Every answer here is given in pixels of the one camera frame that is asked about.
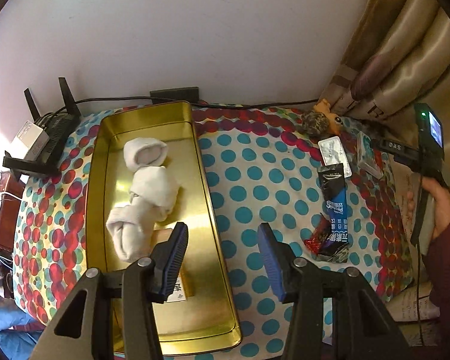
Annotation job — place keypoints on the red candy wrapper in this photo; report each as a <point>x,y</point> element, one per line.
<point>321,232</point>

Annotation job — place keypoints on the white sock round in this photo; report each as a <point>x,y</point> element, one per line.
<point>144,152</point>

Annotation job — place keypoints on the person right hand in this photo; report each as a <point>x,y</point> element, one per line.
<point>442,205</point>

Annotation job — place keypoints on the beige printed curtain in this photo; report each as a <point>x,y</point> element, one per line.
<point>398,56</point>

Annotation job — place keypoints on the black blue protein bar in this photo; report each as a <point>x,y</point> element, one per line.
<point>335,246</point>

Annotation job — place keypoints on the grey sock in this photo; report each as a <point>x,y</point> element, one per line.
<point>131,228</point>

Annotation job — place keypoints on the black wifi router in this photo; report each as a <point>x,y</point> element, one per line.
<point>59,125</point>

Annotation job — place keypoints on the polka dot bed sheet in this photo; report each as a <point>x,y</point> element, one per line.
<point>258,169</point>

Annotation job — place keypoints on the gold metal tin tray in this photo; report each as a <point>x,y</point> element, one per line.
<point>200,317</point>

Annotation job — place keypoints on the small yellow white box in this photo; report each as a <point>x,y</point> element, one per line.
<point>168,257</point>

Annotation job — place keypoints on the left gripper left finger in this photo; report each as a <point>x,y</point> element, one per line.
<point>82,328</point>

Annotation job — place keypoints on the black power adapter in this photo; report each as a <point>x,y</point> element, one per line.
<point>190,94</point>

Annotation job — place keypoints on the green woven rope ball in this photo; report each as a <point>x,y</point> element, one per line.
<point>314,124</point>

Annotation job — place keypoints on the white sock front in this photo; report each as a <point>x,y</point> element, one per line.
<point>156,186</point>

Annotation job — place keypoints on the silver pill blister pack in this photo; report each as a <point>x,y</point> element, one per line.
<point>333,152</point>

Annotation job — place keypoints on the orange rubber animal toy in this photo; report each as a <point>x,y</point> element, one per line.
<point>331,122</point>

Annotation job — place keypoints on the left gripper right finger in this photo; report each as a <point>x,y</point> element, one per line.
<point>335,315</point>

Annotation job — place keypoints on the dark wooden bedside furniture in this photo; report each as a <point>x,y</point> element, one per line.
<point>11,193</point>

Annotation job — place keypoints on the white modem box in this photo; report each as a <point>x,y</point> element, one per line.
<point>29,142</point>

